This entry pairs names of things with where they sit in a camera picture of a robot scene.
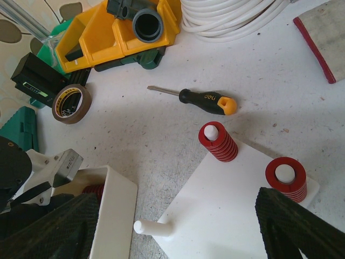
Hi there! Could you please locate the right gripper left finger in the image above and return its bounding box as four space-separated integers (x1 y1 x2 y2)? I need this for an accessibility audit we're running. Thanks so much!
1 193 99 258

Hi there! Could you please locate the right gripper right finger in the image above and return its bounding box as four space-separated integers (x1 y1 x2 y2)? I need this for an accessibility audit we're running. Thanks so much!
255 187 344 258

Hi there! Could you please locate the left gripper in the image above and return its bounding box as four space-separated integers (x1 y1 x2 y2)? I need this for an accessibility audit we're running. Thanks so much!
1 137 32 213

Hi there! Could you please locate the large red spring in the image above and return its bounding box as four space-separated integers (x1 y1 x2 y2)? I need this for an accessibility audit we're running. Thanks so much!
82 184 105 202
198 121 238 162
265 157 307 203

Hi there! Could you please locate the white spring tray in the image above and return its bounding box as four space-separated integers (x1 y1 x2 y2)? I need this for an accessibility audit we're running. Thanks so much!
53 165 137 258

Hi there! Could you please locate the black orange screwdriver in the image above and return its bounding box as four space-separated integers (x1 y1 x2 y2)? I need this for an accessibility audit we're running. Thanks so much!
147 86 237 115

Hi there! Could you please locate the green sanding block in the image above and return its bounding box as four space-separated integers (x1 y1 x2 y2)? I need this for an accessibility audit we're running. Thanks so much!
1 106 39 152

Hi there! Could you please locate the black device with label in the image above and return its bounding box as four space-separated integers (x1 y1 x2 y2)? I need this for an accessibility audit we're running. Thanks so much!
10 52 71 108

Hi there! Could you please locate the brown packing tape roll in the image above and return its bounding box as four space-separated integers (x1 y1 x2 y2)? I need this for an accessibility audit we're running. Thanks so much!
52 84 92 125

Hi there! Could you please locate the green storage bin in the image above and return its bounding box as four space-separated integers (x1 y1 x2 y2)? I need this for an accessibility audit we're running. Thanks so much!
37 19 72 75

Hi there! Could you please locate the yellow storage bin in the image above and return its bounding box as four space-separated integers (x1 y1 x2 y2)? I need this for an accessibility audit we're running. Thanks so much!
56 1 182 73

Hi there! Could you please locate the grey pipe fitting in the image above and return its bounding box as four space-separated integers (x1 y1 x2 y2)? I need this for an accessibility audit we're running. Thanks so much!
106 0 164 43

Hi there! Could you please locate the beige work glove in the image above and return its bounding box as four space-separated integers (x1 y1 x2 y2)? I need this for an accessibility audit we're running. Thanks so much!
293 0 344 84

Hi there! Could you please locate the white peg base plate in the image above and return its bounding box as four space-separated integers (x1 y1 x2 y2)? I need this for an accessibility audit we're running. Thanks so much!
133 137 320 259

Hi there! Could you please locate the white cable spool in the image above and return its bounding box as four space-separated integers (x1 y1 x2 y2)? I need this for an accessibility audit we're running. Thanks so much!
181 0 291 43

